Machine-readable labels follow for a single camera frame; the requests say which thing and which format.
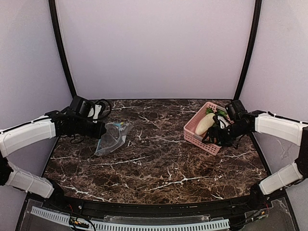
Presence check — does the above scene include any black front table rail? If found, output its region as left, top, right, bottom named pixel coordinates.
left=44, top=196, right=255, bottom=218

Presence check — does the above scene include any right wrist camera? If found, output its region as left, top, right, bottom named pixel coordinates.
left=215, top=115, right=231, bottom=129

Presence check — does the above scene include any white slotted cable duct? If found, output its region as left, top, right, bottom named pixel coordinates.
left=30, top=206, right=230, bottom=231

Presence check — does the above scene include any right black frame post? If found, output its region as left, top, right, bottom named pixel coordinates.
left=233, top=0, right=262, bottom=100

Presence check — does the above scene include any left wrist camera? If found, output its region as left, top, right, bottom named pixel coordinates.
left=88, top=99, right=112, bottom=122

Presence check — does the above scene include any black frame post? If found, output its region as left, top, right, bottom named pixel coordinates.
left=48, top=0, right=77, bottom=98
left=233, top=0, right=262, bottom=100

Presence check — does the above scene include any left black frame post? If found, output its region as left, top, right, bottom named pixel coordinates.
left=48, top=0, right=77, bottom=98

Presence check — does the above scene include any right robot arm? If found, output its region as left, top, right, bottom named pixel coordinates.
left=202, top=100, right=308, bottom=196

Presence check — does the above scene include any clear zip top bag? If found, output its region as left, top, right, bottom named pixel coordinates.
left=94, top=122, right=132, bottom=156

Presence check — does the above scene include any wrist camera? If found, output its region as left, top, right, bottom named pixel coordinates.
left=88, top=99, right=112, bottom=122
left=215, top=115, right=231, bottom=129

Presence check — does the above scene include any pink plastic basket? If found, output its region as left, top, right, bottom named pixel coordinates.
left=183, top=102, right=226, bottom=155

